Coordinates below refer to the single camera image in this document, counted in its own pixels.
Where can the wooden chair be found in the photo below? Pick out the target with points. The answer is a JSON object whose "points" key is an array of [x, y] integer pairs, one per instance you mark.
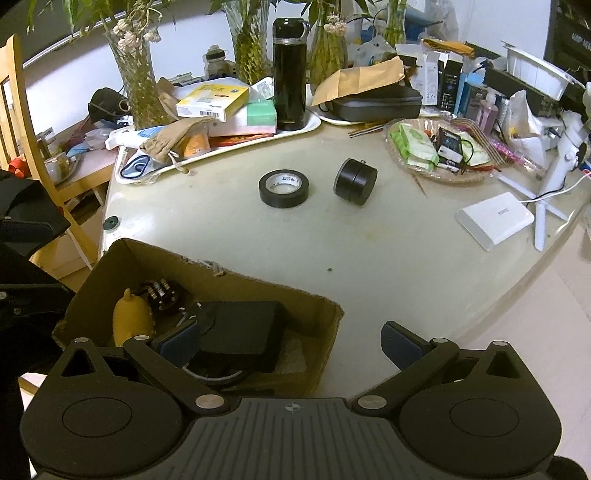
{"points": [[25, 115]]}

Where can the glass vase with green stems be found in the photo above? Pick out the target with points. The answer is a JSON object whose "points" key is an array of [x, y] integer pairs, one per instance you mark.
{"points": [[328, 57], [251, 48]]}

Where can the black thermos bottle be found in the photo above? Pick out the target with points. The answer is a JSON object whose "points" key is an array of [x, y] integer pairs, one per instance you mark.
{"points": [[290, 78]]}

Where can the white plastic bag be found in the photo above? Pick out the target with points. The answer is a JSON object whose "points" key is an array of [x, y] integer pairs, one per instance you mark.
{"points": [[521, 121]]}

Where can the white tripod stand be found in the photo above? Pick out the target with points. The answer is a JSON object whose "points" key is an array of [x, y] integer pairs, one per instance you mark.
{"points": [[554, 175]]}

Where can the pink bottle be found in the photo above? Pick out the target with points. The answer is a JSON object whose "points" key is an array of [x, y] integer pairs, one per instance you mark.
{"points": [[487, 113]]}

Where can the black electrical tape roll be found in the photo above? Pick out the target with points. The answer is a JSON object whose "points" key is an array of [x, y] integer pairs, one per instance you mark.
{"points": [[270, 194]]}

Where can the small black disc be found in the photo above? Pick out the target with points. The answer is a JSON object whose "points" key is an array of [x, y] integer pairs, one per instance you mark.
{"points": [[111, 224]]}

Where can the orange packet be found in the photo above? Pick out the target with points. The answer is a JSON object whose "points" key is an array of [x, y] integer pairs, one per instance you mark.
{"points": [[198, 144]]}

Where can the brown paper envelope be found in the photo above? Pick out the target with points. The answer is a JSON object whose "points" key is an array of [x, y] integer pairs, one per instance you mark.
{"points": [[364, 78]]}

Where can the yellow and white box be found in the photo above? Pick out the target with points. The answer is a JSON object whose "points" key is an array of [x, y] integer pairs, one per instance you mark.
{"points": [[212, 99]]}

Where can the white plastic food container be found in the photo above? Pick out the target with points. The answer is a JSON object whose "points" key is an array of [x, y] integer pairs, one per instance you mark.
{"points": [[538, 69]]}

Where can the white tray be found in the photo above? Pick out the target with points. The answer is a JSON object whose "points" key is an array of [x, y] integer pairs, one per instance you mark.
{"points": [[304, 127]]}

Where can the blue box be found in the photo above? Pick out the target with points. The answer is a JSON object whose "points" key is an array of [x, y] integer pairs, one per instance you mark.
{"points": [[464, 94]]}

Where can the cardboard box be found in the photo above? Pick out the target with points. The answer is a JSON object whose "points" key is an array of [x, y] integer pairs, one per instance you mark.
{"points": [[295, 304]]}

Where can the wooden chopsticks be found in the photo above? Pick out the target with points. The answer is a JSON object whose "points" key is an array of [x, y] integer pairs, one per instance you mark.
{"points": [[367, 129]]}

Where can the black cylinder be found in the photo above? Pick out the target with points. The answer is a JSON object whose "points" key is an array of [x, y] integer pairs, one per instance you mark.
{"points": [[355, 182]]}

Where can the white carton box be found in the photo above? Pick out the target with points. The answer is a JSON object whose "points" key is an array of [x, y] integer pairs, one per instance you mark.
{"points": [[431, 76]]}

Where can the black zip case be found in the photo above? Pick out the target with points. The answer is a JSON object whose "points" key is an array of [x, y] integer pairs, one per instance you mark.
{"points": [[378, 105]]}

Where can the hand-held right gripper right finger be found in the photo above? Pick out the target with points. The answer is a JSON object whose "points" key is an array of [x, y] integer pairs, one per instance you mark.
{"points": [[399, 344]]}

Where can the glass vase with dried flowers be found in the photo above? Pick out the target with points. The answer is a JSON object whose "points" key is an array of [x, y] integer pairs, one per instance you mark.
{"points": [[141, 87]]}

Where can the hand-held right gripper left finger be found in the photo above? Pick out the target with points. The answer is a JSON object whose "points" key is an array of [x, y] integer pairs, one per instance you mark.
{"points": [[180, 344]]}

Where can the white and blue packet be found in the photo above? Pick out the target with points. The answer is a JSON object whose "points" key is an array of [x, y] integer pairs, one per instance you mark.
{"points": [[131, 136]]}

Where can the green snack packets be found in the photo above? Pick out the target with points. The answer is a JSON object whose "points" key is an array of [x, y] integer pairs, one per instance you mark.
{"points": [[411, 144]]}

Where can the white power bank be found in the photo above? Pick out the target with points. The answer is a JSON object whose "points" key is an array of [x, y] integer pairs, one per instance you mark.
{"points": [[496, 220]]}

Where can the red packet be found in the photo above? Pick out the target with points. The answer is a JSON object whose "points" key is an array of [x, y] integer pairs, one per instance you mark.
{"points": [[235, 139]]}

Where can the green tissue pack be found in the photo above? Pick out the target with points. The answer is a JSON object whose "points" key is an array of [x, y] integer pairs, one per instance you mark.
{"points": [[262, 115]]}

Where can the clear snack dish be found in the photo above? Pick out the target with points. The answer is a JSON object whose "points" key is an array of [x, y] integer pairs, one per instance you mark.
{"points": [[480, 173]]}

